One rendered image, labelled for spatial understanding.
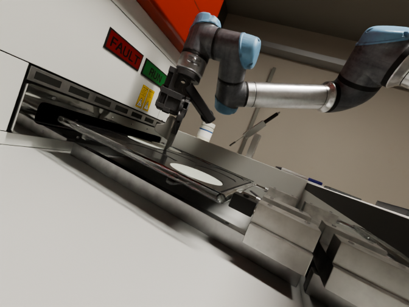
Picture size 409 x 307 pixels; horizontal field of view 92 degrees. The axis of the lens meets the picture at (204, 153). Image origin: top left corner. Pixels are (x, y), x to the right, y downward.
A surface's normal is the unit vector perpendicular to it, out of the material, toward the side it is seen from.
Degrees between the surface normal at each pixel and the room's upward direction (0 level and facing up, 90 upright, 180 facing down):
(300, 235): 90
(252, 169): 90
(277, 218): 90
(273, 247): 90
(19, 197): 0
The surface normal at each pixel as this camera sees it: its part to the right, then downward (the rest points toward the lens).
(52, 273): 0.36, -0.93
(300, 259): -0.36, -0.09
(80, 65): 0.86, 0.36
